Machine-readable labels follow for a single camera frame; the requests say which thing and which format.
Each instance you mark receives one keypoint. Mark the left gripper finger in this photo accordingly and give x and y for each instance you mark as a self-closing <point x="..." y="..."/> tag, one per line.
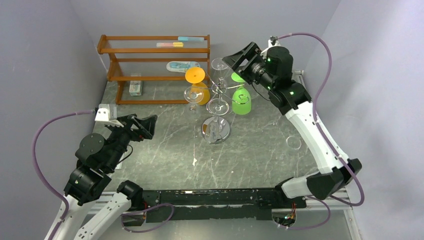
<point x="127" y="120"/>
<point x="145" y="127"/>

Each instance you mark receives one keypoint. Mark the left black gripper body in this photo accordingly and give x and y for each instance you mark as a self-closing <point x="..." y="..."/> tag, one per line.
<point x="122" y="136"/>

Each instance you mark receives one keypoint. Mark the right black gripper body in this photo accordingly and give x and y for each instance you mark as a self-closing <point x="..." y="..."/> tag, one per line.
<point x="244" y="63"/>

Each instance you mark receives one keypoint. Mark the clear wine glass front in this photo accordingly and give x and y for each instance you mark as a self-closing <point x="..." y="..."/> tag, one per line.
<point x="220" y="72"/>

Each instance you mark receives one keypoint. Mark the clear wine glass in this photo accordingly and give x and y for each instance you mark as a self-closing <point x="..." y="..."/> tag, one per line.
<point x="216" y="129"/>
<point x="294" y="143"/>
<point x="193" y="95"/>
<point x="220" y="72"/>

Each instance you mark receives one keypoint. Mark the green plastic wine glass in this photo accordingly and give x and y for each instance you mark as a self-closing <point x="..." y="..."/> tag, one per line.
<point x="241" y="98"/>

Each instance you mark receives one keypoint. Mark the orange plastic wine glass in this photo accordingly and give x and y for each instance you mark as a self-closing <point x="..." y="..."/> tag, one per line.
<point x="195" y="76"/>

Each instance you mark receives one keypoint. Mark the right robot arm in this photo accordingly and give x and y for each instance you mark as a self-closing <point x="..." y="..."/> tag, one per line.
<point x="273" y="69"/>

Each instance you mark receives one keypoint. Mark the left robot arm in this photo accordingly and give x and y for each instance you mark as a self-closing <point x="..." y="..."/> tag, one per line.
<point x="97" y="157"/>

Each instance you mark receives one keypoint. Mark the chrome wine glass rack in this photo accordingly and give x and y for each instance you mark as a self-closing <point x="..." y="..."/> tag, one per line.
<point x="218" y="92"/>

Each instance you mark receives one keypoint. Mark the small white box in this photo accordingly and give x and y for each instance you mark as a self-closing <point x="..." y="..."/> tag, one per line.
<point x="135" y="88"/>

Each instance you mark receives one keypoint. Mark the blue toothbrush package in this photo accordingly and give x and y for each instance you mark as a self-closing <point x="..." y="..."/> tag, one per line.
<point x="181" y="66"/>

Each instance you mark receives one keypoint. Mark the blue case top shelf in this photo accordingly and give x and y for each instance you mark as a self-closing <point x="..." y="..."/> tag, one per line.
<point x="190" y="39"/>

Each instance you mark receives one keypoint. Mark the orange wooden shelf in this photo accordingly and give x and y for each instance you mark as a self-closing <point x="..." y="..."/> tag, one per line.
<point x="136" y="58"/>

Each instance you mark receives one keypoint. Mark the pink yellow case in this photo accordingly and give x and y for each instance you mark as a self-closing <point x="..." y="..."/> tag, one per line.
<point x="170" y="45"/>

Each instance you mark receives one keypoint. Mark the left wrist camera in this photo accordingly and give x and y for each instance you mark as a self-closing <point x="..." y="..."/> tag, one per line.
<point x="107" y="114"/>

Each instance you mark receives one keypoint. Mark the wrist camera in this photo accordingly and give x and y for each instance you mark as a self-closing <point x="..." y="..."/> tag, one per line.
<point x="272" y="42"/>
<point x="107" y="114"/>

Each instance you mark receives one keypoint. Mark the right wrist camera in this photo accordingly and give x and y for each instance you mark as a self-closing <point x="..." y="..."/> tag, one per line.
<point x="272" y="42"/>

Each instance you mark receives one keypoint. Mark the black base frame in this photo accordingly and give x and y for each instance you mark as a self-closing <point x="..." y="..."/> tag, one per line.
<point x="195" y="204"/>

